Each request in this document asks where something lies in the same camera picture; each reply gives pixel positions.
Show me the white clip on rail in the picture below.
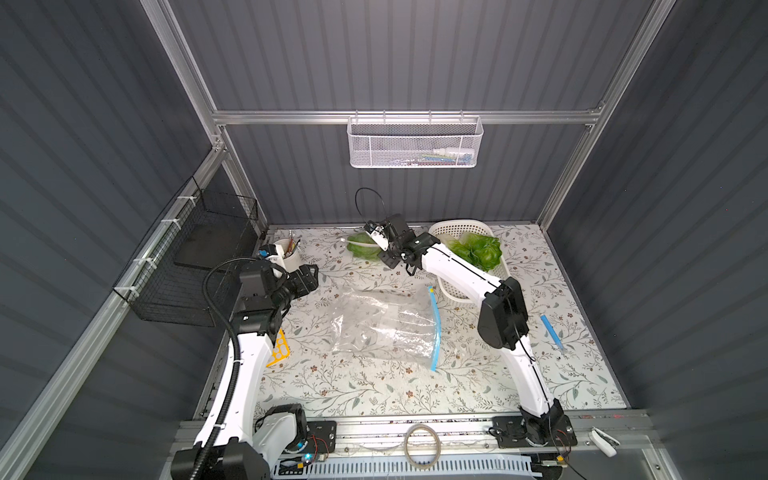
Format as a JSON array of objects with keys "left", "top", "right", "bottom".
[{"left": 589, "top": 427, "right": 621, "bottom": 458}]

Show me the white plastic perforated basket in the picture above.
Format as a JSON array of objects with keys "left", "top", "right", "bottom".
[{"left": 428, "top": 218, "right": 512, "bottom": 304}]

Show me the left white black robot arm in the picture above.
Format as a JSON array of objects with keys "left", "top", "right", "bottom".
[{"left": 170, "top": 257, "right": 319, "bottom": 479}]

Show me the beige tape ring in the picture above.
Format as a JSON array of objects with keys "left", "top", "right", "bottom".
[{"left": 403, "top": 423, "right": 443, "bottom": 469}]

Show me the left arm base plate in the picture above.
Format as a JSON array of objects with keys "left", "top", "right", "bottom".
[{"left": 280, "top": 420, "right": 338, "bottom": 457}]

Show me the clear zip-top bag white seal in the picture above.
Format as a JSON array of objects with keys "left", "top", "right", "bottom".
[{"left": 341, "top": 226, "right": 391, "bottom": 265}]

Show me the yellow calculator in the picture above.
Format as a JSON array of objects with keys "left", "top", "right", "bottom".
[{"left": 267, "top": 330, "right": 291, "bottom": 367}]

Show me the white pen holder cup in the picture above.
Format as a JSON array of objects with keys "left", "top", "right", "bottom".
[{"left": 267, "top": 237, "right": 302, "bottom": 272}]

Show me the white wire wall basket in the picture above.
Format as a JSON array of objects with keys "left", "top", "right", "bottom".
[{"left": 346, "top": 115, "right": 484, "bottom": 169}]

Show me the black wire side basket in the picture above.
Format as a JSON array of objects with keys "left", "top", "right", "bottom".
[{"left": 113, "top": 182, "right": 260, "bottom": 327}]

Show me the clear zip-top bag blue seal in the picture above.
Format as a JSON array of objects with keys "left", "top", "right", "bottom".
[{"left": 330, "top": 286, "right": 442, "bottom": 371}]

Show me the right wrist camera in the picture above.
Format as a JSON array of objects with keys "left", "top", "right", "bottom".
[{"left": 363, "top": 221, "right": 389, "bottom": 251}]

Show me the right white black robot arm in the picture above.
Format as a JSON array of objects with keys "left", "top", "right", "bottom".
[{"left": 364, "top": 214, "right": 567, "bottom": 446}]

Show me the blue pen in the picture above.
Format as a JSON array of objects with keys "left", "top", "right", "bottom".
[{"left": 540, "top": 315, "right": 565, "bottom": 351}]

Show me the chinese cabbage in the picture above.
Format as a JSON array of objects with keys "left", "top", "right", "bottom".
[
  {"left": 346, "top": 232, "right": 385, "bottom": 263},
  {"left": 445, "top": 239, "right": 478, "bottom": 266},
  {"left": 463, "top": 232, "right": 502, "bottom": 272}
]

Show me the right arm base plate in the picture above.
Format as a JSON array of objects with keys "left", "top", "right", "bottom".
[{"left": 487, "top": 414, "right": 578, "bottom": 448}]

